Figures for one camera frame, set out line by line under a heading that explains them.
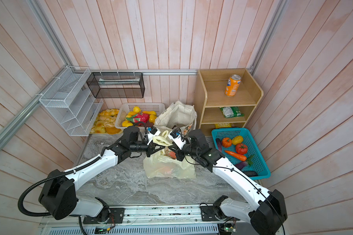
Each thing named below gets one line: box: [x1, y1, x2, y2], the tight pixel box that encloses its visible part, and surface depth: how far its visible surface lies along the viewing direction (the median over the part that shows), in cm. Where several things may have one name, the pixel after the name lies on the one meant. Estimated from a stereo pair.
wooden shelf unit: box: [194, 68, 264, 137], surface depth 91 cm
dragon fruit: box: [125, 112, 150, 125], surface depth 107 cm
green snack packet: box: [219, 106, 245, 118], surface depth 95 cm
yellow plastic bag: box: [143, 130, 197, 179], surface depth 78 cm
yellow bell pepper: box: [231, 135, 244, 145], surface depth 100 cm
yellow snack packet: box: [214, 122, 232, 129], surface depth 109 cm
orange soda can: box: [224, 73, 242, 97], surface depth 81 cm
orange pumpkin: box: [221, 137, 232, 148], surface depth 99 cm
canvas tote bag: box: [153, 100, 198, 135], surface depth 95 cm
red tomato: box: [235, 142, 248, 155], surface depth 95 cm
